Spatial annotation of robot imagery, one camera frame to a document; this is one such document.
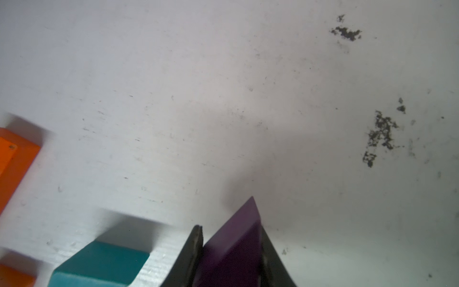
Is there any teal triangle block centre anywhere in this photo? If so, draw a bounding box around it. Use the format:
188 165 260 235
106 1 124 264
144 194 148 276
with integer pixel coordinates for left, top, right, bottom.
48 241 149 287

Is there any orange long block upper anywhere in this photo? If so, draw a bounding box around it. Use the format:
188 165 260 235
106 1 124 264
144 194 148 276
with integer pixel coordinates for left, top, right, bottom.
1 128 41 214

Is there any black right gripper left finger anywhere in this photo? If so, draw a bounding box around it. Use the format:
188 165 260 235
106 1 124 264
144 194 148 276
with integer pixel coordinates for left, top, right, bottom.
160 225 203 287

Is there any orange long block middle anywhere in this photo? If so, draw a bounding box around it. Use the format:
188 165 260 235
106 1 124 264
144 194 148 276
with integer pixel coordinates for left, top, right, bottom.
0 264 36 287

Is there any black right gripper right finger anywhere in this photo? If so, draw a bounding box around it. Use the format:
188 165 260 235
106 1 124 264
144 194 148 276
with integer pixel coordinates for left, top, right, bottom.
260 227 297 287

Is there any orange long block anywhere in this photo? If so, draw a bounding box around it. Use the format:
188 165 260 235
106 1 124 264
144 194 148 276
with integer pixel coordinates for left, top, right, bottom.
0 264 36 287
1 128 41 214

